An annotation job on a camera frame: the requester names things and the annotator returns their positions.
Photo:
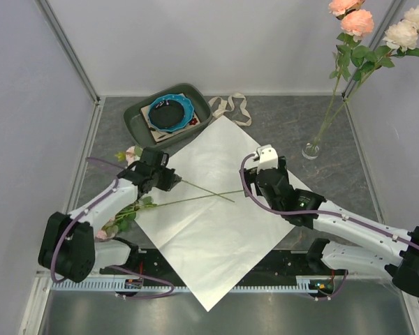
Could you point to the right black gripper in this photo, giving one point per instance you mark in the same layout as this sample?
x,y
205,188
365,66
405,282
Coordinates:
x,y
250,174

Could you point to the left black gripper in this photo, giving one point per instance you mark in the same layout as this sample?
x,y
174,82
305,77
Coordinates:
x,y
171,179

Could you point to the small pink rose stem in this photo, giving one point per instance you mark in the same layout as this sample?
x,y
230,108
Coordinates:
x,y
124,219

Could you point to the white wrapping paper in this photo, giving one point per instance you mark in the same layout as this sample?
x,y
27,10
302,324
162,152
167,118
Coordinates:
x,y
208,231

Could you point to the cream printed ribbon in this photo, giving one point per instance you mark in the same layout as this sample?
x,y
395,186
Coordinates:
x,y
233,102

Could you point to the cream white rose stem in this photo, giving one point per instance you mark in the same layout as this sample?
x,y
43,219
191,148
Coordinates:
x,y
399,40

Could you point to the light pink rose stem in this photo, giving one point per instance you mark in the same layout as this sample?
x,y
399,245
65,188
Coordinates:
x,y
133,154

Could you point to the peach double rose stem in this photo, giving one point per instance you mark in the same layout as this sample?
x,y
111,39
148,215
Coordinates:
x,y
355,23

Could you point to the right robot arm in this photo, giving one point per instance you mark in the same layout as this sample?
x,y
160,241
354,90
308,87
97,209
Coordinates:
x,y
375,249

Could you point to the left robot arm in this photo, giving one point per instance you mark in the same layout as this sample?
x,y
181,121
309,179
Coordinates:
x,y
69,249

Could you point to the clear glass vase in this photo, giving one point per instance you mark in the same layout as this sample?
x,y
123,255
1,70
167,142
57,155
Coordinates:
x,y
312,149

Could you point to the wooden puzzle board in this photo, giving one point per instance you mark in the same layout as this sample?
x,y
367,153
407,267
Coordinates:
x,y
160,136

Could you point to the grey green plastic tray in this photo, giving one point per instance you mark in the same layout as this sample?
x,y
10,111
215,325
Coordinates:
x,y
138,126

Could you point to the blue scalloped bowl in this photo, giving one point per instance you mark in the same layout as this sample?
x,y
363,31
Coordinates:
x,y
170,113

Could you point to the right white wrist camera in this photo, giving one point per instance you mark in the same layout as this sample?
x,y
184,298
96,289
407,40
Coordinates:
x,y
266,157

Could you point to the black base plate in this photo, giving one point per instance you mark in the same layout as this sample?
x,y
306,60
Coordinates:
x,y
278,267

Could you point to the slotted cable duct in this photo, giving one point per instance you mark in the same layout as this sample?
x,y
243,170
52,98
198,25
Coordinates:
x,y
122,284

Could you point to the aluminium frame rail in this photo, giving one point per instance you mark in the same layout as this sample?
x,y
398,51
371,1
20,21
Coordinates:
x,y
67,47

